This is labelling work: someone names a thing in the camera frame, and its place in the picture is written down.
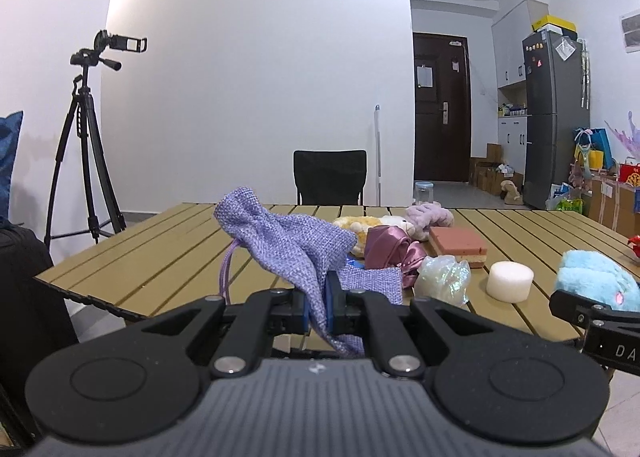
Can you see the blue gift bag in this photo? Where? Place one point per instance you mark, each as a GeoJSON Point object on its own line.
{"type": "Point", "coordinates": [601, 144]}

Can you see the blue cushion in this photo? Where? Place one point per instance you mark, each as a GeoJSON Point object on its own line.
{"type": "Point", "coordinates": [11, 157]}

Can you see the white upper cabinet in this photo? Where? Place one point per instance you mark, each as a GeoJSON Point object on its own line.
{"type": "Point", "coordinates": [510, 47]}

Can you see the purple wall decoration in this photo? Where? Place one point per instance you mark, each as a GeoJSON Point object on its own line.
{"type": "Point", "coordinates": [627, 134]}

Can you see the blue plush toy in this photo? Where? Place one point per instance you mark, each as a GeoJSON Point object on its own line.
{"type": "Point", "coordinates": [595, 277]}

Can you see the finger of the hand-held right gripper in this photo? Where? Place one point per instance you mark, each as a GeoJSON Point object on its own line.
{"type": "Point", "coordinates": [575, 304]}

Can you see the dark wooden door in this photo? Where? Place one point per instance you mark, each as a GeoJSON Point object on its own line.
{"type": "Point", "coordinates": [442, 137]}

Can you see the yellow gift bag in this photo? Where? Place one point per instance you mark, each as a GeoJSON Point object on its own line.
{"type": "Point", "coordinates": [590, 158]}

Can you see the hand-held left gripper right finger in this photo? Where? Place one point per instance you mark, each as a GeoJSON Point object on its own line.
{"type": "Point", "coordinates": [330, 307]}

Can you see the large cardboard box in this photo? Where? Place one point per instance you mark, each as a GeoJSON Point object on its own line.
{"type": "Point", "coordinates": [612, 204]}

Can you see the clear plastic bag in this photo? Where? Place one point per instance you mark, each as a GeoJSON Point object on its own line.
{"type": "Point", "coordinates": [565, 47]}

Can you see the white lower cabinet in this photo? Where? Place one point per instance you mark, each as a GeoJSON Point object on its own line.
{"type": "Point", "coordinates": [512, 142]}

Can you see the row of bottles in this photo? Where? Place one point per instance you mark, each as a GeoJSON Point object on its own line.
{"type": "Point", "coordinates": [512, 109]}

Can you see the black camera tripod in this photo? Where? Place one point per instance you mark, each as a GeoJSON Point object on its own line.
{"type": "Point", "coordinates": [85, 137]}

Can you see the clear pet water dispenser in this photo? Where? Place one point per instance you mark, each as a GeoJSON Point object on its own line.
{"type": "Point", "coordinates": [423, 194]}

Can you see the small red toy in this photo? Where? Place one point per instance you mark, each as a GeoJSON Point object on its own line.
{"type": "Point", "coordinates": [635, 247]}

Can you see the black phone clamp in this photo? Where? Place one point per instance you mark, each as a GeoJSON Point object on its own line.
{"type": "Point", "coordinates": [122, 42]}

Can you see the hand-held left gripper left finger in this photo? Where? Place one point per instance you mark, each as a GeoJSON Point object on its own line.
{"type": "Point", "coordinates": [299, 314]}

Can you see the black bag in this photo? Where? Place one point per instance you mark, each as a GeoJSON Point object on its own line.
{"type": "Point", "coordinates": [30, 297]}

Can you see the beige plush dog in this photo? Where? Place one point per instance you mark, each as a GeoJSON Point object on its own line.
{"type": "Point", "coordinates": [511, 192]}

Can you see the white foam cylinder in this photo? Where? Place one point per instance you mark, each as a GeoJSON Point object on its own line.
{"type": "Point", "coordinates": [509, 281]}

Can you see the white cabinet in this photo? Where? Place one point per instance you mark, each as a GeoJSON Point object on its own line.
{"type": "Point", "coordinates": [510, 47]}
{"type": "Point", "coordinates": [512, 142]}

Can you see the yellow white plush toy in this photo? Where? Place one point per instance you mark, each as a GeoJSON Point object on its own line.
{"type": "Point", "coordinates": [367, 223]}

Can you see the cardboard boxes on floor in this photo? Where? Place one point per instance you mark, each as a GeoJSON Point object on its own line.
{"type": "Point", "coordinates": [487, 172]}

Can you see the black chair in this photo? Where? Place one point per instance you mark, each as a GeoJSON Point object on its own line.
{"type": "Point", "coordinates": [330, 177]}

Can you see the white mop pole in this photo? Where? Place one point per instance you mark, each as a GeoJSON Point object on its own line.
{"type": "Point", "coordinates": [378, 152]}

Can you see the grey refrigerator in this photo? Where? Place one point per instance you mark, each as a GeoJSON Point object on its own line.
{"type": "Point", "coordinates": [552, 127]}

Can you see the red gift box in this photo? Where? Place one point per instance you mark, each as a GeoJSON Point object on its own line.
{"type": "Point", "coordinates": [631, 174]}

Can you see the iridescent plastic wrap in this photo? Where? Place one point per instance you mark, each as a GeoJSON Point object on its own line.
{"type": "Point", "coordinates": [445, 279]}

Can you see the purple fluffy headband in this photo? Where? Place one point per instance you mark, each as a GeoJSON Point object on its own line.
{"type": "Point", "coordinates": [430, 214]}

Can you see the yellow box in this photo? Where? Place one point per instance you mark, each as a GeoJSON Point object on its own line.
{"type": "Point", "coordinates": [552, 22]}

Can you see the white paper on door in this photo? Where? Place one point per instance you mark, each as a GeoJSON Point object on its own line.
{"type": "Point", "coordinates": [424, 76]}

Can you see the pink sponge block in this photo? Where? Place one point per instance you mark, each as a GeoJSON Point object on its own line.
{"type": "Point", "coordinates": [457, 242]}

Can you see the green packet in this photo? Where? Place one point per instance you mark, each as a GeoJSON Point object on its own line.
{"type": "Point", "coordinates": [570, 206]}

